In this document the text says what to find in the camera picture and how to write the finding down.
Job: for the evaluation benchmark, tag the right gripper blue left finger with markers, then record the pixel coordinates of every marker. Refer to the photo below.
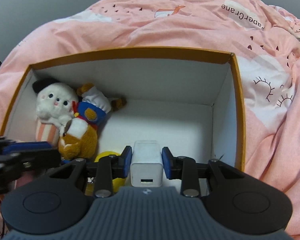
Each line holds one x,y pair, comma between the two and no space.
124,162

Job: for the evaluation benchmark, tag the orange cardboard box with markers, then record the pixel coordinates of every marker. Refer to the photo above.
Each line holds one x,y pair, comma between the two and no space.
189,100

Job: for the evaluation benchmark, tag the yellow round object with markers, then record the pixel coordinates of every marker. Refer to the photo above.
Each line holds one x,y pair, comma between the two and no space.
116,182

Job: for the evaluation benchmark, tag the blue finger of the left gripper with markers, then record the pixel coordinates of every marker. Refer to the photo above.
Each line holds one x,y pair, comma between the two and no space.
25,146

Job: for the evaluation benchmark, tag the pink printed duvet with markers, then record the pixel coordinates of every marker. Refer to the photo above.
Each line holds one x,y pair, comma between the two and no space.
264,38

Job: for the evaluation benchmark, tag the brown white dog plush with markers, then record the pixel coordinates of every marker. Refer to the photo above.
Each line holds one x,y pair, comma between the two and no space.
78,139

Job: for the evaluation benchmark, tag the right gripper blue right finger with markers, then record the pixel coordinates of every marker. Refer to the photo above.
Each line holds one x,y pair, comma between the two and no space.
171,164

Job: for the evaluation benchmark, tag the white bunny plush striped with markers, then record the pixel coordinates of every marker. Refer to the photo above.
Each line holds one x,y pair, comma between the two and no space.
53,108

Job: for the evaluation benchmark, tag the white usb charger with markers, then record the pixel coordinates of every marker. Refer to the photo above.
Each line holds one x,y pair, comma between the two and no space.
146,167

